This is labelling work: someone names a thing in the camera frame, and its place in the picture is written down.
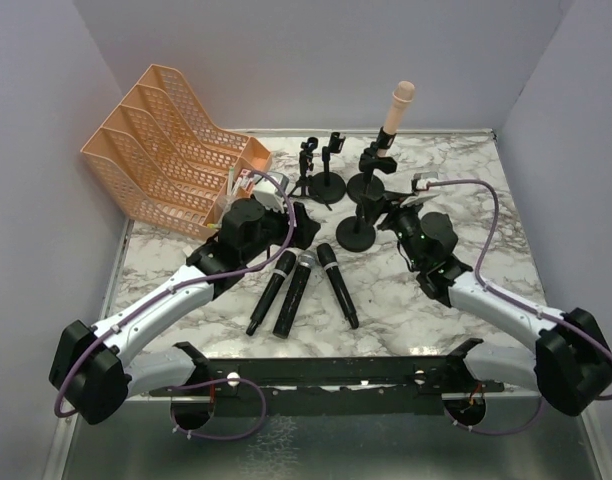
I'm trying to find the small red white box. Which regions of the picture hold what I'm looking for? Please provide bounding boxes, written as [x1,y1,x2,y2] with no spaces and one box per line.
[235,169,253,189]

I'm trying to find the orange plastic file organizer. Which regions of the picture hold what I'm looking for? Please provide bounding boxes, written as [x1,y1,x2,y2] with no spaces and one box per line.
[81,64,272,240]

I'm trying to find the black microphone with white ring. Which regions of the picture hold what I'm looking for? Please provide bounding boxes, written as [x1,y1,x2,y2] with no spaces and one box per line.
[316,243,359,330]

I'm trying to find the silver mesh head black microphone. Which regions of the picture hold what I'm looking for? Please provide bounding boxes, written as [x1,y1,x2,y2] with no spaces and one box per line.
[273,250,316,339]

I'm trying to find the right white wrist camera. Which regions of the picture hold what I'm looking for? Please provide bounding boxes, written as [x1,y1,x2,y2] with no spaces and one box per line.
[401,172,438,207]

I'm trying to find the pens in organizer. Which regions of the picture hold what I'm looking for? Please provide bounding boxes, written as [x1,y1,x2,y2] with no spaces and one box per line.
[206,167,241,229]

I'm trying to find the small black tripod stand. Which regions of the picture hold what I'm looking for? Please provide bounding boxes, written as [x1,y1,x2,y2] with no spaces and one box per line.
[288,137,318,198]

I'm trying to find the black round base stand rear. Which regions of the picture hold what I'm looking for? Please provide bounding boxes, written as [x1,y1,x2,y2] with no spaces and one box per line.
[309,131,346,205]

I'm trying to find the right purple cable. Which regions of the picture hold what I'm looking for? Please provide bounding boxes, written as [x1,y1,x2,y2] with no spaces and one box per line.
[415,178,612,435]

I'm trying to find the purple cable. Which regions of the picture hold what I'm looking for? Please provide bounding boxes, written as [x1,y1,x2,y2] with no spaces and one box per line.
[53,169,300,442]
[415,178,612,435]

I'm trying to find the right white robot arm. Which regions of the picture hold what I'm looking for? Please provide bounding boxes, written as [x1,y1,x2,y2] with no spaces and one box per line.
[360,192,612,416]

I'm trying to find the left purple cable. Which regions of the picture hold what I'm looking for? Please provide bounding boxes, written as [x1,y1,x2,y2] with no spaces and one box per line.
[53,169,300,442]

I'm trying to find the black stand with round base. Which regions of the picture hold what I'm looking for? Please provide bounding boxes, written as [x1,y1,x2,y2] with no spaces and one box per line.
[346,128,397,203]

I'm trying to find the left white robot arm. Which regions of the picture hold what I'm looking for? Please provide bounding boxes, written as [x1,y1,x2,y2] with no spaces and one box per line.
[49,198,321,425]

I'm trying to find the black microphone at far left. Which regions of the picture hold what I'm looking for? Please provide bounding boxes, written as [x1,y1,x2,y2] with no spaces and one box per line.
[246,250,297,336]

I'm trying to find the beige pink microphone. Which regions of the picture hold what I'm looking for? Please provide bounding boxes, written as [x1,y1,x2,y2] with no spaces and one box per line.
[376,81,415,161]

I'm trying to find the black mounting rail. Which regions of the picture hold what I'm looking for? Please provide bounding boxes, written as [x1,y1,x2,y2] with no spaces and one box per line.
[148,349,507,416]

